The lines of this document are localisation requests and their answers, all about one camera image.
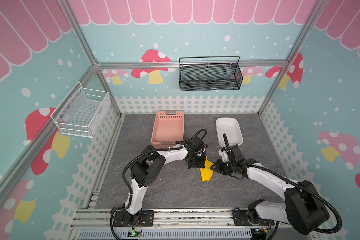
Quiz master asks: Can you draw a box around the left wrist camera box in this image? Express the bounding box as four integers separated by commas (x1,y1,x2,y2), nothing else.
187,137,207,154

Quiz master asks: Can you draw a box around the black mesh wall basket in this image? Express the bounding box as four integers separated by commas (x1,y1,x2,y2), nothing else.
179,56,244,92

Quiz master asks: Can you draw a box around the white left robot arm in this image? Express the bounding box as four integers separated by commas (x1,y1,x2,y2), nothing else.
110,129,208,240

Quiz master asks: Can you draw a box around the white wire wall basket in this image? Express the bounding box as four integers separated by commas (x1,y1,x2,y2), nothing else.
51,82,111,138

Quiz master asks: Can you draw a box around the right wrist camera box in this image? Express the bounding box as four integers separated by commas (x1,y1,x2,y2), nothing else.
219,145,246,163

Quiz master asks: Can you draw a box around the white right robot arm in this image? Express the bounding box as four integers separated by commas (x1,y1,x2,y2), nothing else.
211,135,343,235

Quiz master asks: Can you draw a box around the yellow paper napkin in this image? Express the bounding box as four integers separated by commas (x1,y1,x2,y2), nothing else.
200,159,214,182

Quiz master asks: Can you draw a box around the white plastic tub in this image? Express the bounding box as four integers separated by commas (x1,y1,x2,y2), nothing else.
216,118,244,148

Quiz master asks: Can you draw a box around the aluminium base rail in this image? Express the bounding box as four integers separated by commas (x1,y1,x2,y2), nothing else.
66,208,323,240

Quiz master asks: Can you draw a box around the pink perforated plastic basket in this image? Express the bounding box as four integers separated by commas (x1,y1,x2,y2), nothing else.
151,111,184,149

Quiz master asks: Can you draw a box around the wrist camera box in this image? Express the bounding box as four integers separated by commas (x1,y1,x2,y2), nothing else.
187,137,207,154
219,145,246,163

